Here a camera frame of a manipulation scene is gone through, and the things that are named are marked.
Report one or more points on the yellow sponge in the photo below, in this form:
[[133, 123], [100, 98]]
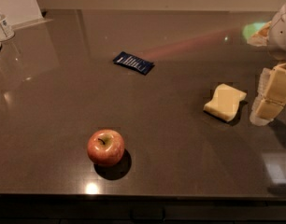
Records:
[[225, 102]]

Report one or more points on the red apple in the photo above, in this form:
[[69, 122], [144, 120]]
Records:
[[105, 148]]

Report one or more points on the clear plastic water bottle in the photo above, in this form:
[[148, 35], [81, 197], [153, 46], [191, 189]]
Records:
[[6, 31]]

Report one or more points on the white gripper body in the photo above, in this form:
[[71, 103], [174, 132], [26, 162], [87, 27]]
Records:
[[281, 32]]

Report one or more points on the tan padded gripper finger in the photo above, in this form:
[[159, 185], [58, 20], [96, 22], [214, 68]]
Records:
[[271, 95]]

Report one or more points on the blue rxbar wrapper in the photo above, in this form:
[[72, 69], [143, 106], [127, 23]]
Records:
[[133, 62]]

